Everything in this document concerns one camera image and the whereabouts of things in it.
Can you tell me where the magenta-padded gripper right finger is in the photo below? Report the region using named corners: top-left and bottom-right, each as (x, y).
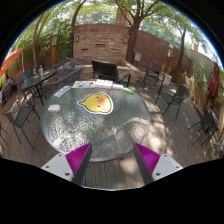
top-left (132, 142), bottom-right (184, 186)

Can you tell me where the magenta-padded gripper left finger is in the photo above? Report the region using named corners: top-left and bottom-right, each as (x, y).
top-left (40, 142), bottom-right (94, 186)

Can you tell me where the yellow duck-shaped mouse pad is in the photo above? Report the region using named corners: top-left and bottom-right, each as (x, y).
top-left (77, 92), bottom-right (115, 115)

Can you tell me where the black metal patio chair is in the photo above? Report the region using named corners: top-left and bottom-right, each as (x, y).
top-left (142, 60), bottom-right (165, 89)
top-left (188, 106), bottom-right (221, 146)

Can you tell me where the white licence plate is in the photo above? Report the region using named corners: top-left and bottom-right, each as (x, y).
top-left (53, 85), bottom-right (73, 98)

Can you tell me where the black metal mesh chair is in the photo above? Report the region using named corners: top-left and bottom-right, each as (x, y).
top-left (2, 99), bottom-right (41, 151)
top-left (154, 83), bottom-right (191, 120)

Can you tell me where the small green marker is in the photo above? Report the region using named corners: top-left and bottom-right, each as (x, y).
top-left (122, 86), bottom-right (135, 95)

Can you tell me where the colourful sticker sheet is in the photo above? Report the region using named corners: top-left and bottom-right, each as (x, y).
top-left (71, 80), bottom-right (97, 89)

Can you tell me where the white flat box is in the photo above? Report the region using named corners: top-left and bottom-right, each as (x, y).
top-left (103, 79), bottom-right (115, 90)
top-left (94, 79), bottom-right (106, 89)

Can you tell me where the small white striped box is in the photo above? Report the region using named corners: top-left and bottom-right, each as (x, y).
top-left (111, 83), bottom-right (125, 91)

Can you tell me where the dark wicker patio chair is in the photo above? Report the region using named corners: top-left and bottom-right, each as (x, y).
top-left (42, 67), bottom-right (83, 100)
top-left (53, 58), bottom-right (79, 76)

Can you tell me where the white square planter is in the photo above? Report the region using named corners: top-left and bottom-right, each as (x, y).
top-left (159, 72), bottom-right (173, 86)

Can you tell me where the dark round patio table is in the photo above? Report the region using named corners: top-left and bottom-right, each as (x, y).
top-left (20, 68), bottom-right (58, 107)

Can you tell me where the black slatted wooden chair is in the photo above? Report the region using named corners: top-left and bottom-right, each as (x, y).
top-left (91, 59), bottom-right (132, 88)

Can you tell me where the blue-backed patio chair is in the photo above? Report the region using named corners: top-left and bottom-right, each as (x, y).
top-left (18, 68), bottom-right (34, 85)

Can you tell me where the dark red closed umbrella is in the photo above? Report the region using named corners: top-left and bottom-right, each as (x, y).
top-left (206, 61), bottom-right (221, 109)

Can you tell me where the person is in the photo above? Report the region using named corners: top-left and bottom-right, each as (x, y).
top-left (4, 78), bottom-right (15, 91)

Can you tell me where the tree with forked trunk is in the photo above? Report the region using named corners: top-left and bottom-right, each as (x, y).
top-left (113, 0), bottom-right (161, 65)

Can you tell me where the orange patio umbrella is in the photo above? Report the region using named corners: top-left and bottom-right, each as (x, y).
top-left (0, 47), bottom-right (24, 79)

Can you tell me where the wooden lamp post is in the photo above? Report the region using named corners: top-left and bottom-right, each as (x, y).
top-left (50, 30), bottom-right (59, 68)
top-left (163, 43), bottom-right (175, 74)

